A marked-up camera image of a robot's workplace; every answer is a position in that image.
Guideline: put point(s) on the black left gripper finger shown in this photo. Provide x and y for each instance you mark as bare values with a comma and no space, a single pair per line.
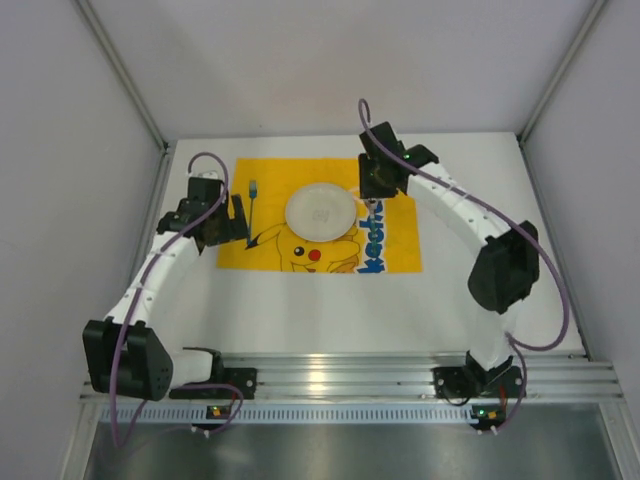
238,221
227,232

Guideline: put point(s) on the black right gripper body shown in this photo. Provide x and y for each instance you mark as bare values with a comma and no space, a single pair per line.
375,185

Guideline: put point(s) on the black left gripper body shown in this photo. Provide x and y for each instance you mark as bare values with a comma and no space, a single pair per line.
228,222

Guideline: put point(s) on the metal spoon green handle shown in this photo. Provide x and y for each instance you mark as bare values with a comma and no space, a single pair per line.
372,205

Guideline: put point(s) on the blue plastic fork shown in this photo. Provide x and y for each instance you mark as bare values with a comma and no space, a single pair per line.
253,194

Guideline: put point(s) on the yellow Pikachu placemat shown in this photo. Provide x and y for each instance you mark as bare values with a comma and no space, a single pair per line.
393,248

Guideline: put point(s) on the cream round plate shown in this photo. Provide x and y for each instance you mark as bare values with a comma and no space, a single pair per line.
320,212

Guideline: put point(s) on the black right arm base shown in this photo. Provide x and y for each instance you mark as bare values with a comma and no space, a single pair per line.
457,383

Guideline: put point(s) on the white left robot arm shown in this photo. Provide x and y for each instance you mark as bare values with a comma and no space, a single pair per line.
135,351

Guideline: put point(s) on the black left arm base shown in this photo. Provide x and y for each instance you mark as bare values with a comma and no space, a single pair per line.
235,382

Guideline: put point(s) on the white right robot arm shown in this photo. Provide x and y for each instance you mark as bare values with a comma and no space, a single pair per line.
506,263

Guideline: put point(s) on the right aluminium frame post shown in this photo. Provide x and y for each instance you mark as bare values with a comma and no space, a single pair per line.
579,38

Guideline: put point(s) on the aluminium frame post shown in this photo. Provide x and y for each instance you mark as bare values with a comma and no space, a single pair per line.
579,38
99,33

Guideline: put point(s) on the grey slotted cable duct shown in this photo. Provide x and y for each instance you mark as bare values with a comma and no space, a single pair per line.
309,414

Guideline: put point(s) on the left aluminium frame post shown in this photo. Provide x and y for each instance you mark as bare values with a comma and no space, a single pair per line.
99,33

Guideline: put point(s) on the aluminium mounting rail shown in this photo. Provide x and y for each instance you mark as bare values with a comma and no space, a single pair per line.
554,378

